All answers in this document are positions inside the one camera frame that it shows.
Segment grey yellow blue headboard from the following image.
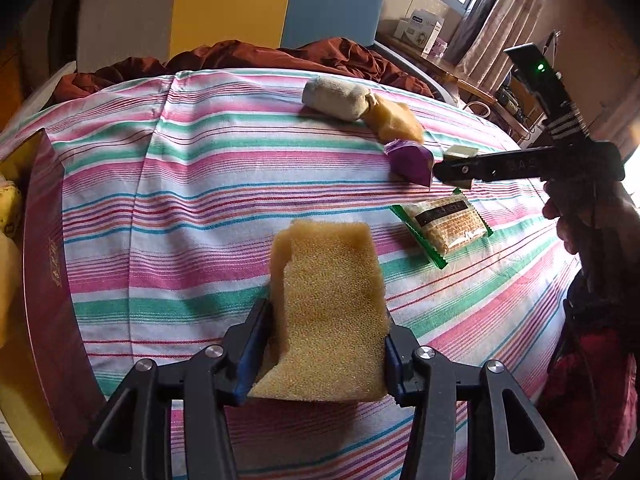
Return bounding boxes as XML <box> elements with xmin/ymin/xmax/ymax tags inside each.
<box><xmin>75</xmin><ymin>0</ymin><xmax>386</xmax><ymax>73</ymax></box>

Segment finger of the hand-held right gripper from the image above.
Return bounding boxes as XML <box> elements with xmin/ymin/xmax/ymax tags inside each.
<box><xmin>432</xmin><ymin>155</ymin><xmax>481</xmax><ymax>192</ymax></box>

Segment person's red clothing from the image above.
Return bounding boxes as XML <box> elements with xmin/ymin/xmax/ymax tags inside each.
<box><xmin>535</xmin><ymin>270</ymin><xmax>640</xmax><ymax>466</ymax></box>

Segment pink curtain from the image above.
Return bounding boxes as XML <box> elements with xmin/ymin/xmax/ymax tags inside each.
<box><xmin>447</xmin><ymin>0</ymin><xmax>556</xmax><ymax>91</ymax></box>

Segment metal tin box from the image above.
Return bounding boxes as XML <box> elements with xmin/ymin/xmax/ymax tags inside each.
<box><xmin>0</xmin><ymin>127</ymin><xmax>108</xmax><ymax>480</ymax></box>

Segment large yellow sponge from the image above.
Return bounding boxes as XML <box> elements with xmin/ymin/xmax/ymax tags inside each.
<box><xmin>247</xmin><ymin>218</ymin><xmax>392</xmax><ymax>403</ymax></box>

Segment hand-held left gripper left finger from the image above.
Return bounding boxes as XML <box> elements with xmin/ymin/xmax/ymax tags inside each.
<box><xmin>60</xmin><ymin>297</ymin><xmax>273</xmax><ymax>480</ymax></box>

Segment reddish brown blanket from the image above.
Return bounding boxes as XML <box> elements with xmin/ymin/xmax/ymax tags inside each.
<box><xmin>52</xmin><ymin>37</ymin><xmax>436</xmax><ymax>103</ymax></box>

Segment tangled cables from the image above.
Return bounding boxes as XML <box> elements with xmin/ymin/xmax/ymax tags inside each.
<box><xmin>495</xmin><ymin>85</ymin><xmax>546</xmax><ymax>141</ymax></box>

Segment white carton box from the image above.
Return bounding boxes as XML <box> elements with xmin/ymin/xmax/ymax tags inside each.
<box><xmin>392</xmin><ymin>7</ymin><xmax>446</xmax><ymax>53</ymax></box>

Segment grey sponge roll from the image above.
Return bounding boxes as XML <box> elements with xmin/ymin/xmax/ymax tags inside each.
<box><xmin>301</xmin><ymin>76</ymin><xmax>371</xmax><ymax>122</ymax></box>

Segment person's right hand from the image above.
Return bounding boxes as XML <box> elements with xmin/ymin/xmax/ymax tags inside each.
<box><xmin>542</xmin><ymin>180</ymin><xmax>640</xmax><ymax>271</ymax></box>

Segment purple foil packet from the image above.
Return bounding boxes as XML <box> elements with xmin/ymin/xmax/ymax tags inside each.
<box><xmin>384</xmin><ymin>140</ymin><xmax>435</xmax><ymax>188</ymax></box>

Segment green-edged snack packet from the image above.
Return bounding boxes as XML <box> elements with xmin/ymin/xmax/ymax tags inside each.
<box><xmin>389</xmin><ymin>187</ymin><xmax>494</xmax><ymax>271</ymax></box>

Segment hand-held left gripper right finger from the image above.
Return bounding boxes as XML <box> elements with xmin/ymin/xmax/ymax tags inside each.
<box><xmin>382</xmin><ymin>325</ymin><xmax>578</xmax><ymax>480</ymax></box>

